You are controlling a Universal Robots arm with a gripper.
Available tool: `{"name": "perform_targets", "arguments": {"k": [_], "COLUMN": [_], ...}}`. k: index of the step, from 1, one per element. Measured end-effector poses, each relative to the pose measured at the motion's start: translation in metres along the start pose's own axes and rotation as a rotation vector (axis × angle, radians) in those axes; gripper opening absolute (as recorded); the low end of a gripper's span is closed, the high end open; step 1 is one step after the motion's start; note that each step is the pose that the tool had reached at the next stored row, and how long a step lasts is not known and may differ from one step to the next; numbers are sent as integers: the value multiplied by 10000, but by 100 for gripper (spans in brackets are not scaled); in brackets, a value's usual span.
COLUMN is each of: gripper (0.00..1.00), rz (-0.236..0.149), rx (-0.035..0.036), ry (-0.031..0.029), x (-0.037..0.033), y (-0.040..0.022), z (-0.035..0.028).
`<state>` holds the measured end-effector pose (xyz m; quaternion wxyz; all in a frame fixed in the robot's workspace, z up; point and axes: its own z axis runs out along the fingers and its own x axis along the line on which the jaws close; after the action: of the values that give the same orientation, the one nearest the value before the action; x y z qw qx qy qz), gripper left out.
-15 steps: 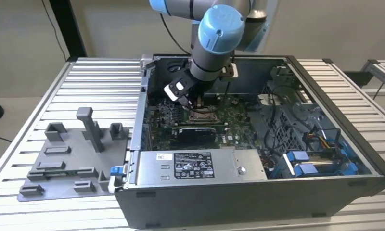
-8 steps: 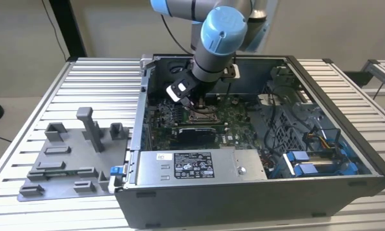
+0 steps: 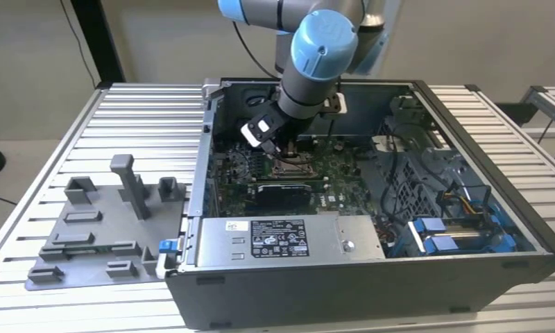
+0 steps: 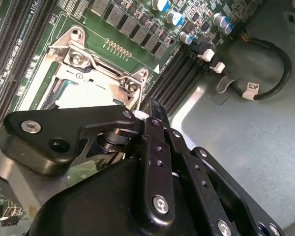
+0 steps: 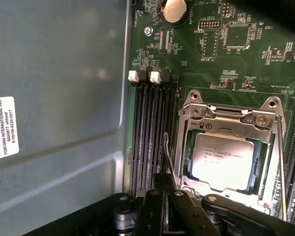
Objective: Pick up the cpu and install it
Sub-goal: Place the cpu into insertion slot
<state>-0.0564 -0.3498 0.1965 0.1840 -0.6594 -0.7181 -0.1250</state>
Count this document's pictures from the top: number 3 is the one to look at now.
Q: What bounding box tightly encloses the blue disk carrier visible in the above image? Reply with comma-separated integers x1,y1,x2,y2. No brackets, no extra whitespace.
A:
408,217,487,240
420,235,493,257

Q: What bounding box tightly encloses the blue plastic bay bracket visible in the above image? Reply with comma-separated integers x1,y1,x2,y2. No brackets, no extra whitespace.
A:
483,203,520,255

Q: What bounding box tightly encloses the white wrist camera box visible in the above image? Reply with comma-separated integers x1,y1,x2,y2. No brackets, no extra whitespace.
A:
238,110,284,154

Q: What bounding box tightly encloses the pale plastic connector block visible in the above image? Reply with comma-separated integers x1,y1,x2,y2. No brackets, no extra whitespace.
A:
369,135,405,153

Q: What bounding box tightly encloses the coloured power wire bundle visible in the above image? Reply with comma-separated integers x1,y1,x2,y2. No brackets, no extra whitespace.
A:
436,185,491,218

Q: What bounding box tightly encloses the silver power supply unit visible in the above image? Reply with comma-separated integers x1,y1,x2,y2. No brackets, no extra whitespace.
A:
194,214,388,270

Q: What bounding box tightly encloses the thin black wall cable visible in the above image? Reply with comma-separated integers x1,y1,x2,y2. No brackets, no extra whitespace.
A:
58,0,98,87

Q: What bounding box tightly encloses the black open PC case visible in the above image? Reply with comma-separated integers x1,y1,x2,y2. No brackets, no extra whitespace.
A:
163,76,555,330

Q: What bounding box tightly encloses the black frame post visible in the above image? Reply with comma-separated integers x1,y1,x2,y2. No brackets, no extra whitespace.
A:
70,0,126,85

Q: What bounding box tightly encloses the grey metal drive cage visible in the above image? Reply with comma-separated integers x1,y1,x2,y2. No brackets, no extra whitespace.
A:
356,94,496,226

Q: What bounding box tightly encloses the green motherboard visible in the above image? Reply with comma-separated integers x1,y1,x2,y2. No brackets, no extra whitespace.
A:
210,137,384,223

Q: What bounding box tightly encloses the red black wire bundle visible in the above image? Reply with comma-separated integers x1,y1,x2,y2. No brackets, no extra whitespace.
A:
374,220,405,248

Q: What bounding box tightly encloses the grey parts rack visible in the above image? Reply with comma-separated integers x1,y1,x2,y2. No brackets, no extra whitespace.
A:
23,153,192,291

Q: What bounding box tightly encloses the CPU socket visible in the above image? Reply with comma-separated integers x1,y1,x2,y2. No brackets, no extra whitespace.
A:
265,151,316,175

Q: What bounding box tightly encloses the black graphics card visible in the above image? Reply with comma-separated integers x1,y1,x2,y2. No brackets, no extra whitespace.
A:
249,182,314,216

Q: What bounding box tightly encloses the small pale wrist camera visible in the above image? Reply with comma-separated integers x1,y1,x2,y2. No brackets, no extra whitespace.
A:
321,92,348,119

